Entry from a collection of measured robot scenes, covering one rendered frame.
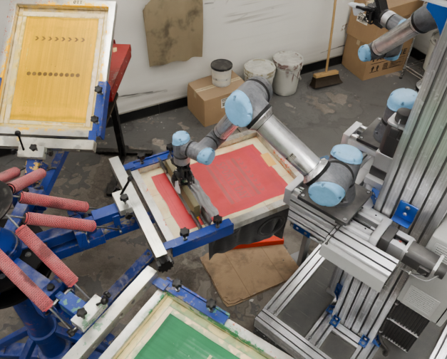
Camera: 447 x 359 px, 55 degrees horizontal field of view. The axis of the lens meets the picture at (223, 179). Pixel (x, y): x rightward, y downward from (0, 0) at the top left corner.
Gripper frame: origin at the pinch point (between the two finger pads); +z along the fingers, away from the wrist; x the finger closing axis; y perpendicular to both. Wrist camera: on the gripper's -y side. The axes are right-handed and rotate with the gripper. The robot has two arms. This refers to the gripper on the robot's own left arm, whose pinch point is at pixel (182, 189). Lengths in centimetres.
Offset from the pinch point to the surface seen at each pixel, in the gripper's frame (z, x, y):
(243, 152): 5.2, 43.3, -15.6
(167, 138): 103, 48, -157
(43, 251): -15, -66, 21
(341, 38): 69, 273, -199
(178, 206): 5.2, -4.5, 5.6
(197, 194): 4.4, 6.9, 3.1
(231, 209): 4.9, 17.8, 18.2
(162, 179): 5.5, -4.8, -15.4
